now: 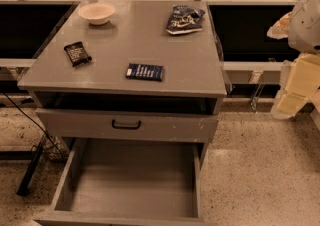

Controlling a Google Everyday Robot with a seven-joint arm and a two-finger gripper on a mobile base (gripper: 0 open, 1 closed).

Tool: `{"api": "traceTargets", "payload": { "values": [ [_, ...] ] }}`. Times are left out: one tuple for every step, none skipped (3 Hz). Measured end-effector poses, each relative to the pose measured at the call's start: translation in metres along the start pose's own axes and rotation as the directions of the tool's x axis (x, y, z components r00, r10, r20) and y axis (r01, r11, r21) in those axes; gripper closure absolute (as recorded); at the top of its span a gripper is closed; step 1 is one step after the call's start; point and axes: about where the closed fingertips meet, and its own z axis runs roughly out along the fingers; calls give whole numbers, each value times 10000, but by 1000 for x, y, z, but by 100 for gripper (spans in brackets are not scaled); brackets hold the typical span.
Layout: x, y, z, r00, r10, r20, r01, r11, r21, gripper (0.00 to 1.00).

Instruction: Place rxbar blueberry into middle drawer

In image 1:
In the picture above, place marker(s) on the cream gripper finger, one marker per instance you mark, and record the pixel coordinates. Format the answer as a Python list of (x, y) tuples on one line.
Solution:
[(299, 81), (280, 29)]

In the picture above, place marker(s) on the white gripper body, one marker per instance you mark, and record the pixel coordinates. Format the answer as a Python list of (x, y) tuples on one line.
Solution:
[(306, 28)]

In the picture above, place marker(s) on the blue rxbar blueberry bar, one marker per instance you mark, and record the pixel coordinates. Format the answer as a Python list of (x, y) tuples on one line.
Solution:
[(145, 72)]

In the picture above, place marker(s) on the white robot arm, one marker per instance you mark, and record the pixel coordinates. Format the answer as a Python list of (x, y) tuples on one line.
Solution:
[(308, 0)]

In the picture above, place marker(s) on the grey drawer cabinet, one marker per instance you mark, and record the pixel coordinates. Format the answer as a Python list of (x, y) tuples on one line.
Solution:
[(192, 80)]

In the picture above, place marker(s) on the grey open lower drawer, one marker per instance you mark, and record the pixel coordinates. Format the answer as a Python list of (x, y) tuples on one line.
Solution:
[(127, 183)]

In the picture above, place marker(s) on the blue chip bag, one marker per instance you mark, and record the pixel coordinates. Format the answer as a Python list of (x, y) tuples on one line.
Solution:
[(184, 19)]

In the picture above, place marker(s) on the white bowl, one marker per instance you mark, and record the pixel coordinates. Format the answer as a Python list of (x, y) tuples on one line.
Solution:
[(97, 13)]

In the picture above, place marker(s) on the black snack bar wrapper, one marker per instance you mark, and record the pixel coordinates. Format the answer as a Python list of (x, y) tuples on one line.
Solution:
[(77, 54)]

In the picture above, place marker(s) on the black power strip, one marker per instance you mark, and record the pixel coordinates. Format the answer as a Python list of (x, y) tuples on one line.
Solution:
[(23, 189)]

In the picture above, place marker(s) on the grey upper drawer black handle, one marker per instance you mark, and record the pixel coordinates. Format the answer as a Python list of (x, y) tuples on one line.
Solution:
[(128, 126)]

